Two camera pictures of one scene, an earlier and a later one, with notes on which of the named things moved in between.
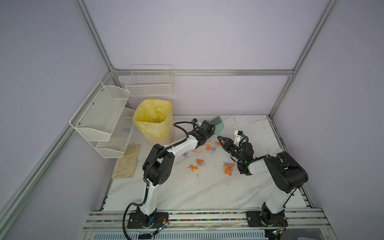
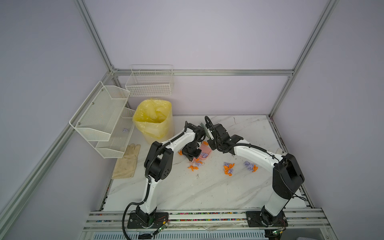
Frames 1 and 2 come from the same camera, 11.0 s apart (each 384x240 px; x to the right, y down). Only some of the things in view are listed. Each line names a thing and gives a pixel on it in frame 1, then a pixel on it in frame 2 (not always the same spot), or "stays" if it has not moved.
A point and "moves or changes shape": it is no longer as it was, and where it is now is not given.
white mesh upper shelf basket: [96, 117] stays
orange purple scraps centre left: [200, 163] stays
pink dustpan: [195, 149] moves or changes shape
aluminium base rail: [306, 220] stays
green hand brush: [219, 125] moves or changes shape
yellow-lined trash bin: [153, 116] stays
